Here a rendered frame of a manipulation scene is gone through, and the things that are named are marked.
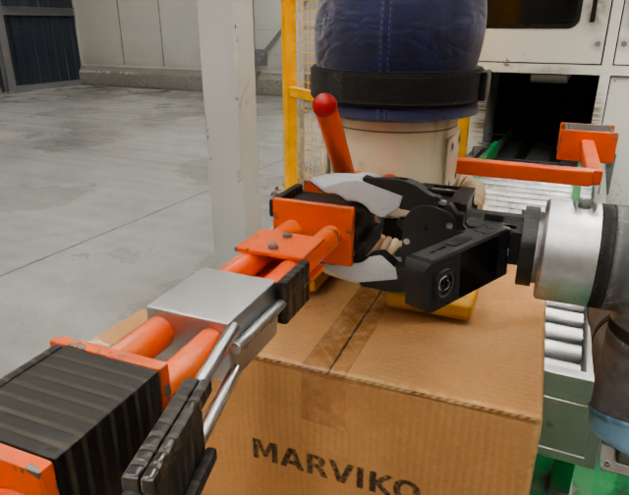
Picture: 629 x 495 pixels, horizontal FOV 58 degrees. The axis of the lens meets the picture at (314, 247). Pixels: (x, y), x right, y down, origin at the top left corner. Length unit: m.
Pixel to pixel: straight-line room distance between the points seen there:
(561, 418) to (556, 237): 0.86
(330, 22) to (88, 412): 0.55
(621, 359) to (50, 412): 0.44
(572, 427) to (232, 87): 1.55
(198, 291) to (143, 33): 12.91
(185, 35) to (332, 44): 11.88
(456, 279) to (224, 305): 0.19
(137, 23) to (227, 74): 11.24
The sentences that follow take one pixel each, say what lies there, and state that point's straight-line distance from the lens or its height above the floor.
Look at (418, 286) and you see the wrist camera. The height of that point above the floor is 1.07.
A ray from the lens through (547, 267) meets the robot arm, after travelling 0.50.
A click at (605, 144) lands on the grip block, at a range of 1.04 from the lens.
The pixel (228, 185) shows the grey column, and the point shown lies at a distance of 2.25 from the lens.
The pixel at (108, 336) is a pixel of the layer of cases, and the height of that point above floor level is 0.54.
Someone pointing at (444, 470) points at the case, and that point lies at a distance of 0.60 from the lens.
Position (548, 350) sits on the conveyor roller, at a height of 0.54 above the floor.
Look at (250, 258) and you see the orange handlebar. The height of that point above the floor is 1.09.
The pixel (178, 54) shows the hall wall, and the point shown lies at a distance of 12.71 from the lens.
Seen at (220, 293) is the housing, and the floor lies 1.09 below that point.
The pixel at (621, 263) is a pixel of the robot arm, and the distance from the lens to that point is 0.50.
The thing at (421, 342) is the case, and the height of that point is 0.94.
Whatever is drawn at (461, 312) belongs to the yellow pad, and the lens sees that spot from 0.67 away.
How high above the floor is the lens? 1.26
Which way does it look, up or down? 21 degrees down
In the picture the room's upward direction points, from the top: straight up
